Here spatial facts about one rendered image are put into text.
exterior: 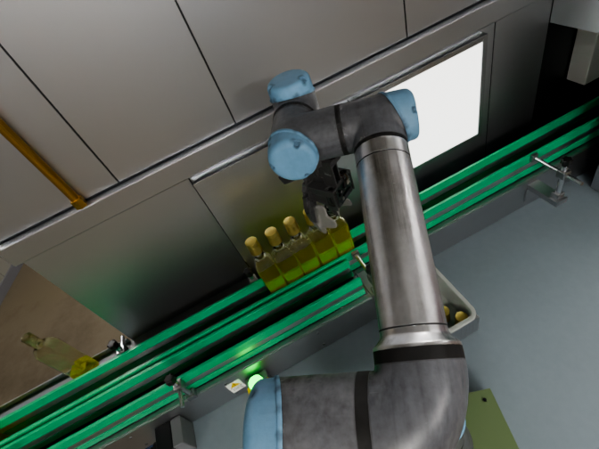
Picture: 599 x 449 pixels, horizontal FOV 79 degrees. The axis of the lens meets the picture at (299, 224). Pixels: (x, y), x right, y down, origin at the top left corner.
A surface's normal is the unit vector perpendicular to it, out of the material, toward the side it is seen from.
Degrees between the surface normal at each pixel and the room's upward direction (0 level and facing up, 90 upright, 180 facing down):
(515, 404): 0
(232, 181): 90
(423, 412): 26
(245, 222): 90
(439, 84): 90
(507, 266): 0
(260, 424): 6
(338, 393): 19
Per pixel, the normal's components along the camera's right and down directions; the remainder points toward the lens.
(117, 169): 0.37, 0.59
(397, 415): -0.25, -0.55
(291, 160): -0.05, 0.73
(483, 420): -0.29, -0.70
